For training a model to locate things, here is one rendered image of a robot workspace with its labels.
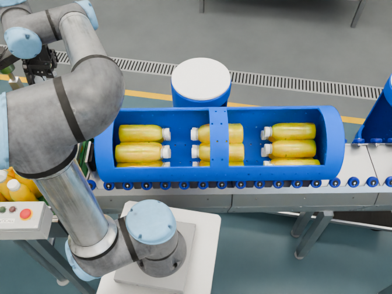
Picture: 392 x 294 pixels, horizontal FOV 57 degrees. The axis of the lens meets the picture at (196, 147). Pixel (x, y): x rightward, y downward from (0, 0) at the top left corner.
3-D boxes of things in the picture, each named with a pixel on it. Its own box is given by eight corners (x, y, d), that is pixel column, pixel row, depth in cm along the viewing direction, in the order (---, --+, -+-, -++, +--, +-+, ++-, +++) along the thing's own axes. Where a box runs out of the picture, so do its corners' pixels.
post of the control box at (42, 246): (94, 298, 211) (27, 231, 130) (87, 298, 211) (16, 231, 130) (95, 290, 213) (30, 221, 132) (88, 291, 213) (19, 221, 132)
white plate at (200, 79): (164, 93, 163) (164, 95, 164) (224, 103, 159) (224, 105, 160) (179, 53, 179) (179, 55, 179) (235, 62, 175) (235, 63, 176)
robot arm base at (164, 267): (185, 278, 101) (182, 266, 93) (132, 276, 102) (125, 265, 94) (188, 227, 110) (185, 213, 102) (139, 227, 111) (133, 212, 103)
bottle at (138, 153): (118, 164, 138) (164, 163, 138) (114, 161, 132) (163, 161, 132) (118, 146, 139) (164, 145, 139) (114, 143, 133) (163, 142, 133)
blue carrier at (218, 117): (330, 194, 141) (353, 145, 119) (105, 197, 141) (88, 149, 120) (314, 140, 160) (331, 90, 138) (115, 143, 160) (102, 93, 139)
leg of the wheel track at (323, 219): (304, 259, 223) (335, 216, 172) (294, 259, 223) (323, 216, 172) (303, 250, 226) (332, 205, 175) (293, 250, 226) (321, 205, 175)
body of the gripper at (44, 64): (54, 80, 109) (42, 49, 99) (25, 79, 109) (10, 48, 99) (59, 62, 113) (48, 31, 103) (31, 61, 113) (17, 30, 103)
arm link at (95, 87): (136, 75, 56) (84, -14, 91) (66, 98, 54) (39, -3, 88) (151, 132, 64) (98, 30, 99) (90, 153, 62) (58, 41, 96)
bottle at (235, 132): (244, 139, 131) (195, 140, 131) (241, 145, 138) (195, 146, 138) (242, 121, 133) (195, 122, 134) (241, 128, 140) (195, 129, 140)
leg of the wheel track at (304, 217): (300, 237, 231) (329, 190, 180) (291, 237, 231) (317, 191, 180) (298, 229, 234) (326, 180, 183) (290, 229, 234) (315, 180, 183)
